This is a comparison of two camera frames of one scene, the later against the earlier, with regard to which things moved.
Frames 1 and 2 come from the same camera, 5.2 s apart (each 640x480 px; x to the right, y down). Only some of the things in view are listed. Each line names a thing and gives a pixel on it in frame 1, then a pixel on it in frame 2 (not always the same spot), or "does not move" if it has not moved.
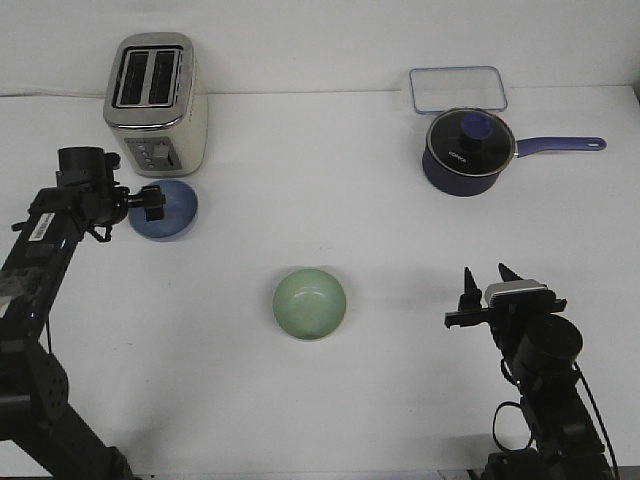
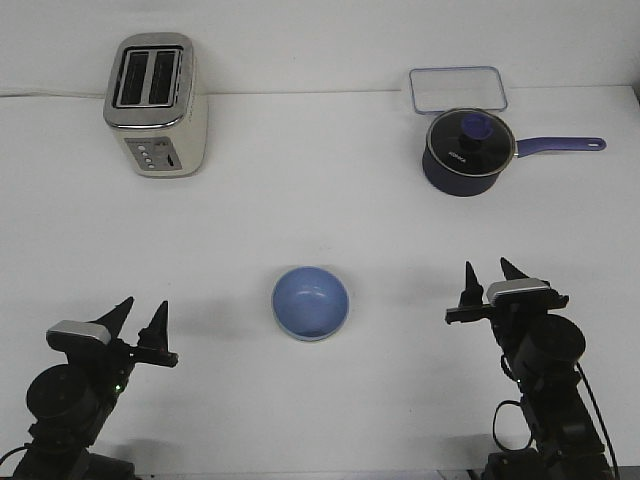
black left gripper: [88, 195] to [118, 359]
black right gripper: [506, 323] does not move
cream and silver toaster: [154, 104] does not move
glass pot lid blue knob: [469, 142] does not move
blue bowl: [180, 213] to [310, 303]
